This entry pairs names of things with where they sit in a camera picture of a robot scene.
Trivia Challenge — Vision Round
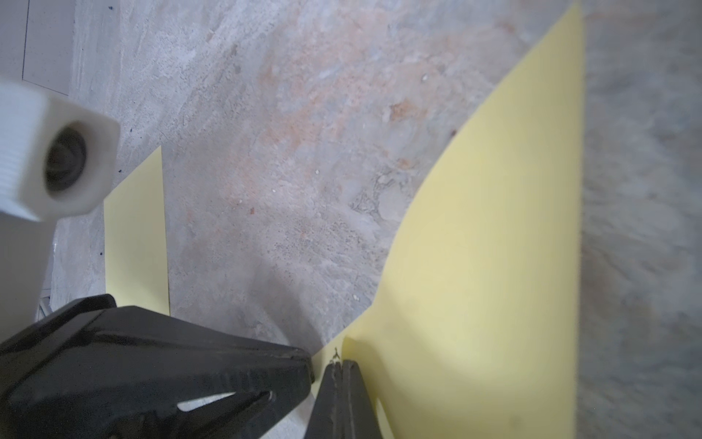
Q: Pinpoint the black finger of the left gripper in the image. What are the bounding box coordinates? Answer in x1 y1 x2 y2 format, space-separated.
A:
1 294 314 438

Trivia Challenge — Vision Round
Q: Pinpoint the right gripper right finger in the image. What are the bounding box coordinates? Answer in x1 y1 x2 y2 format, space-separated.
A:
342 360 382 439

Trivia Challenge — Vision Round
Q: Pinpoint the yellow square paper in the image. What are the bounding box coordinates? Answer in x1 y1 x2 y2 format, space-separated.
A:
103 147 170 316
313 2 584 438

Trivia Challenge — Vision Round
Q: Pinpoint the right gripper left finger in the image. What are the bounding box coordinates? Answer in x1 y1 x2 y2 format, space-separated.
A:
305 361 343 439

